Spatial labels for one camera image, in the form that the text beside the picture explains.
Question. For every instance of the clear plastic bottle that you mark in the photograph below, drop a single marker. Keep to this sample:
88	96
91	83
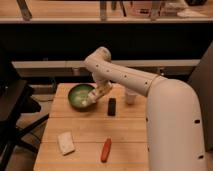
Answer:
93	97

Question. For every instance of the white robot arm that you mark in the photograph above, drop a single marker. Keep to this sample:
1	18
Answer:
175	137

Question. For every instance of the green ceramic bowl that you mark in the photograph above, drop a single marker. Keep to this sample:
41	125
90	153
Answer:
77	94

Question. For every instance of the black rectangular block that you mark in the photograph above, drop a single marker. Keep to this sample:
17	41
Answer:
111	107

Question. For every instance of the white paper cup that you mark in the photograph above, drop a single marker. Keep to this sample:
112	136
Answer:
130	96

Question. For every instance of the orange carrot toy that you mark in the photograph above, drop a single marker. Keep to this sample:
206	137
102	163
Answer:
106	150

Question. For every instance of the white sponge block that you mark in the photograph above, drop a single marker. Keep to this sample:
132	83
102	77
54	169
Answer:
65	143

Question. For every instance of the black stand left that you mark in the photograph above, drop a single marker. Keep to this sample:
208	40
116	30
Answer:
15	99

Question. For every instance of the grey rail beam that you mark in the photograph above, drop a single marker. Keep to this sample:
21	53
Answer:
77	68

